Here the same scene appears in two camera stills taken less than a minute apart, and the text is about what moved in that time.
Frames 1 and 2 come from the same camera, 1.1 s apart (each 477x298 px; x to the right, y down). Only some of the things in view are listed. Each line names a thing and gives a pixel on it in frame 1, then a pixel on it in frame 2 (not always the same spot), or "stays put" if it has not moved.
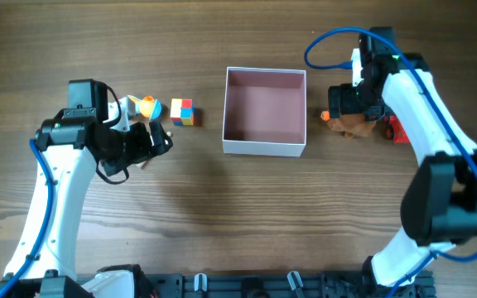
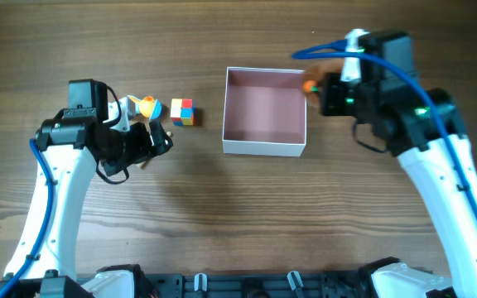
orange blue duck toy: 148,108 stays put
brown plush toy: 351,126 → 312,80
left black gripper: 144,149 stays put
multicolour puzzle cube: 181,112 stays put
